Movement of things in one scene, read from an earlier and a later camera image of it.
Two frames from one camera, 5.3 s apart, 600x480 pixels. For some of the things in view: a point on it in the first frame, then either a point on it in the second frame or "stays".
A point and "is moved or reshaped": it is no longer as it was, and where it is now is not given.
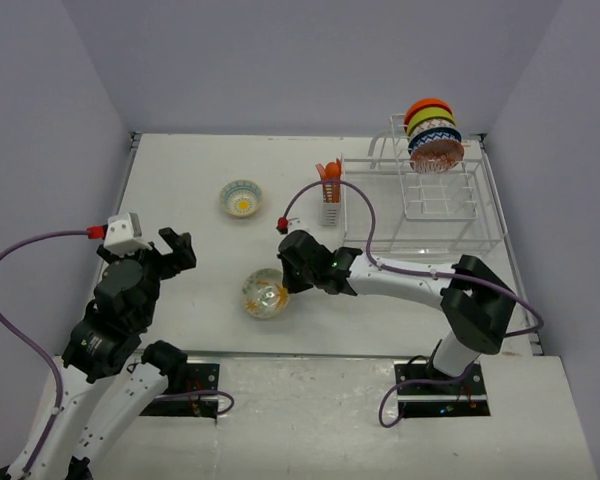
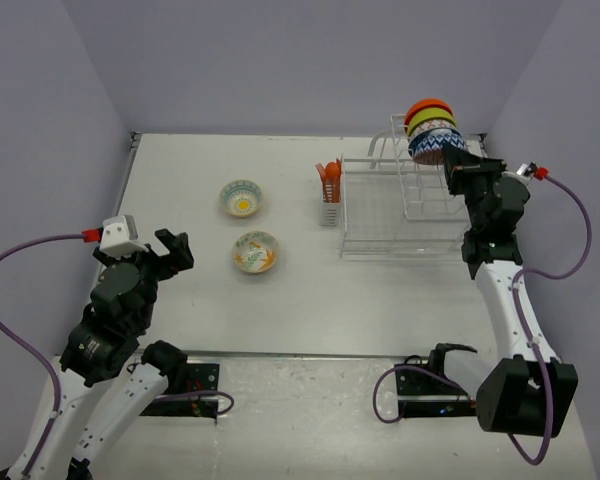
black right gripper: (291, 282) -> (461, 166)
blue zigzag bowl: (433, 133) is moved or reshaped
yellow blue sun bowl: (241, 198) stays
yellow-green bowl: (430, 112) stays
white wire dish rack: (388, 208) stays
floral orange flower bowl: (263, 294) -> (255, 252)
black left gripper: (183, 256) stays
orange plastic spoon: (332, 173) stays
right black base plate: (461, 399) stays
